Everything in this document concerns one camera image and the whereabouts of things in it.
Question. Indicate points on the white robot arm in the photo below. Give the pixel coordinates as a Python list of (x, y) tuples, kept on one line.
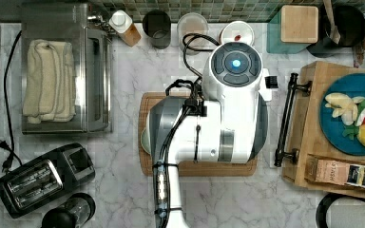
[(223, 119)]

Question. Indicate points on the wooden drawer box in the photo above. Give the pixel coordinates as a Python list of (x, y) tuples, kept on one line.
[(306, 134)]

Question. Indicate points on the light green bowl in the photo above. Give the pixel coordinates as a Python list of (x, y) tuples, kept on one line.
[(145, 142)]

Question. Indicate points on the wooden cutting board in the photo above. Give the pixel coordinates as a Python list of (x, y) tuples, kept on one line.
[(188, 168)]

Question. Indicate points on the clear cereal jar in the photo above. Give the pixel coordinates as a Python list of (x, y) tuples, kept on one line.
[(192, 23)]

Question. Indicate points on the dark grey cup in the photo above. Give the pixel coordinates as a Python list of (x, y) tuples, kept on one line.
[(157, 26)]

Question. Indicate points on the white cap syrup bottle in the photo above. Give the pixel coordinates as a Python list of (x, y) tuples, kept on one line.
[(124, 27)]

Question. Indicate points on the stainless toaster oven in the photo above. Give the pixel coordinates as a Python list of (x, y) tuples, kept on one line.
[(85, 26)]

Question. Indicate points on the black two-slot toaster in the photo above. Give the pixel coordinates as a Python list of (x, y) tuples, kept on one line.
[(46, 178)]

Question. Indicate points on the beige folded towel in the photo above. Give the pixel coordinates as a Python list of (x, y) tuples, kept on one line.
[(50, 90)]

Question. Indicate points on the teal canister wooden lid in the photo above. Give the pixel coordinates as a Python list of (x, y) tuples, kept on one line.
[(292, 29)]

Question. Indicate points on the black coffee grinder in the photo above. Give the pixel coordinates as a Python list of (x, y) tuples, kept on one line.
[(75, 212)]

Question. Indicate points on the brown tea packet box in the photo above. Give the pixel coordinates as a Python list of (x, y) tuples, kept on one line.
[(335, 172)]

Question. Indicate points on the plush peeled banana toy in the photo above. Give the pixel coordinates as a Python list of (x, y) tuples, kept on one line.
[(343, 106)]

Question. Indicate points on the wooden spatula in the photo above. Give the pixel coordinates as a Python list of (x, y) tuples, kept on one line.
[(334, 33)]

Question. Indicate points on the blue round plate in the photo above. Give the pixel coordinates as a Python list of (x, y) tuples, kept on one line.
[(351, 85)]

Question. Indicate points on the black utensil pot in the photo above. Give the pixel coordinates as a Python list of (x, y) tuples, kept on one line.
[(350, 23)]

